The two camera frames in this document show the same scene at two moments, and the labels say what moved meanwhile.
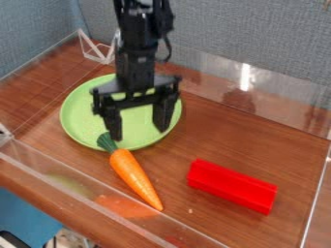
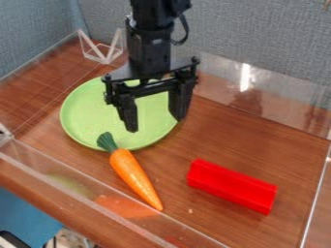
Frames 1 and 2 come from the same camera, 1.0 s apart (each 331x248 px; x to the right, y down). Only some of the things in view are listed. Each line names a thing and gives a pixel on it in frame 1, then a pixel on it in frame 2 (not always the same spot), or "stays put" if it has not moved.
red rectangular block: x=231 y=185 stays put
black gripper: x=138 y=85 to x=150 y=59
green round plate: x=86 y=125 stays put
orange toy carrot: x=127 y=167 stays put
